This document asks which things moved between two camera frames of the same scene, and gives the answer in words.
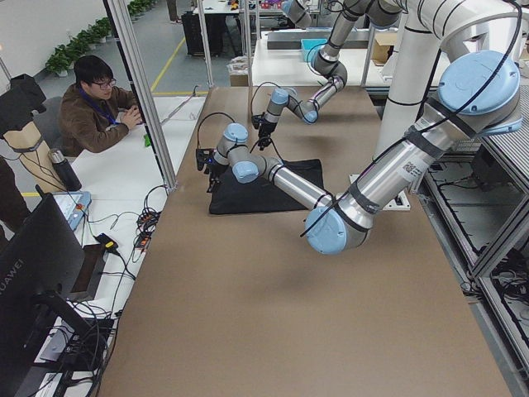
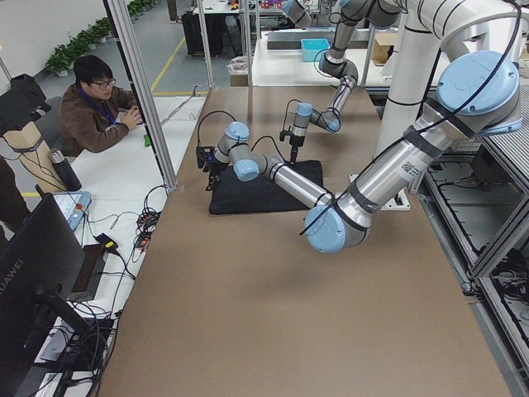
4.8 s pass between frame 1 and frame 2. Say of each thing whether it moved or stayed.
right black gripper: moved
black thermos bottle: stayed
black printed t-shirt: stayed
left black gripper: stayed
